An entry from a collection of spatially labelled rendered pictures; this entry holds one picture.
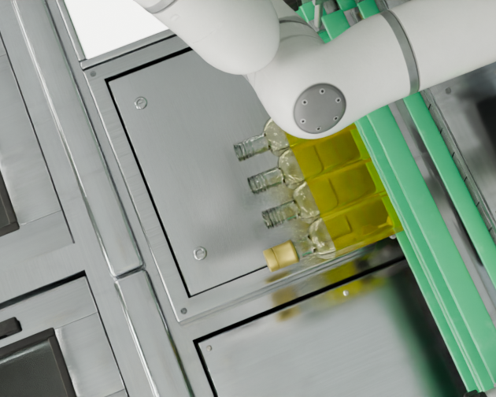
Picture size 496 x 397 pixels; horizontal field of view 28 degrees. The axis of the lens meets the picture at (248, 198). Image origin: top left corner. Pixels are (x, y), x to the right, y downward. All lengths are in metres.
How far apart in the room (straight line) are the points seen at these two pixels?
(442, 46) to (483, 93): 0.33
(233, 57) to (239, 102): 0.67
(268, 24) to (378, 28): 0.13
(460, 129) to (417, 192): 0.10
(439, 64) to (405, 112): 0.32
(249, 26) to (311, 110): 0.11
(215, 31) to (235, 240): 0.66
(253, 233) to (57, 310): 0.34
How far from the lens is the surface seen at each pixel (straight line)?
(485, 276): 1.32
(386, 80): 1.05
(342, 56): 1.03
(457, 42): 1.06
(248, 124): 1.65
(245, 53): 0.99
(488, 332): 1.31
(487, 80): 1.39
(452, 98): 1.37
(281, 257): 1.43
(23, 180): 1.72
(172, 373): 1.56
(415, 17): 1.06
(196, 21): 0.97
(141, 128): 1.66
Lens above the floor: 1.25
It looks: 4 degrees down
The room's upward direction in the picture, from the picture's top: 111 degrees counter-clockwise
